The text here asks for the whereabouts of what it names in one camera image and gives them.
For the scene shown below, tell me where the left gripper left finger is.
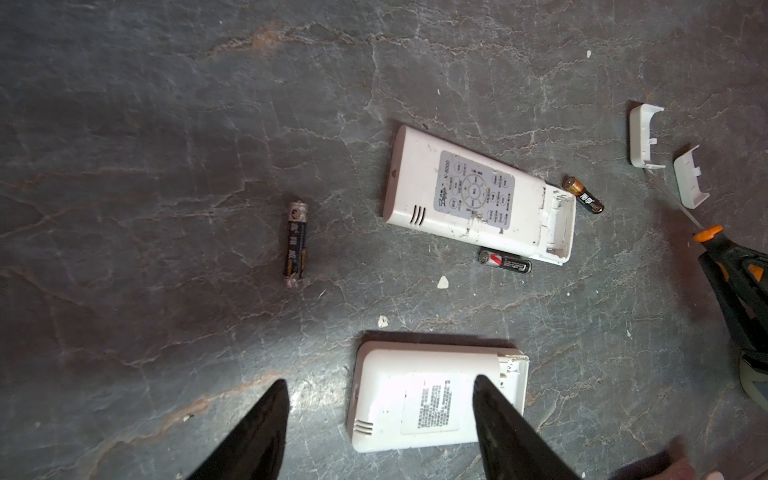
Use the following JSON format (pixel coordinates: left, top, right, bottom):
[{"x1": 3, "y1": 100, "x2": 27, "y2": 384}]
[{"x1": 189, "y1": 379, "x2": 290, "y2": 480}]

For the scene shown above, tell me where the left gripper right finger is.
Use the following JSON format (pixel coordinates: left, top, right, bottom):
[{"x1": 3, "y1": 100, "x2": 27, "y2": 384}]
[{"x1": 472, "y1": 375, "x2": 577, "y2": 479}]

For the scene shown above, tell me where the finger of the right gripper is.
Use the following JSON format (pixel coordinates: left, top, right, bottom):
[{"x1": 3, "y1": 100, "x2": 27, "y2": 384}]
[{"x1": 699, "y1": 236, "x2": 767, "y2": 364}]

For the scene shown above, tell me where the small white AC remote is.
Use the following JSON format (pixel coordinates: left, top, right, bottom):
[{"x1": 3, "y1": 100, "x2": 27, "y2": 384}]
[{"x1": 347, "y1": 341, "x2": 530, "y2": 453}]

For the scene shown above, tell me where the AAA battery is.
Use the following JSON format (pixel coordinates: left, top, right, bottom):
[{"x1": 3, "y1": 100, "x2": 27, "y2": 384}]
[
  {"x1": 284, "y1": 201, "x2": 309, "y2": 288},
  {"x1": 478, "y1": 249, "x2": 532, "y2": 274},
  {"x1": 562, "y1": 176, "x2": 604, "y2": 214}
]

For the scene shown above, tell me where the long white remote control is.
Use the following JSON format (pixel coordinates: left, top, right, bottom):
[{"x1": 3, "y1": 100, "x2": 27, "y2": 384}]
[{"x1": 383, "y1": 125, "x2": 576, "y2": 266}]

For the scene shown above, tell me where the orange black screwdriver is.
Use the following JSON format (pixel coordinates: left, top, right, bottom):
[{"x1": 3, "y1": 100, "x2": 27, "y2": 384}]
[{"x1": 645, "y1": 170, "x2": 767, "y2": 290}]

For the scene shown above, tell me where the small white remote cover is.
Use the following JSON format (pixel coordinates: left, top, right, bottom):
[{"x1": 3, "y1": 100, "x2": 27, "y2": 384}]
[{"x1": 629, "y1": 103, "x2": 665, "y2": 170}]

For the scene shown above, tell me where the white battery cover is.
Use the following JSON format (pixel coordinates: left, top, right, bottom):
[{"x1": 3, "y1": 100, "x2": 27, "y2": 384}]
[{"x1": 673, "y1": 145, "x2": 710, "y2": 210}]

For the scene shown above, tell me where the pink cat paw tool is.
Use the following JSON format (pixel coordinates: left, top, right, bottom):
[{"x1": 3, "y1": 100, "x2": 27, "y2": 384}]
[{"x1": 646, "y1": 458, "x2": 725, "y2": 480}]

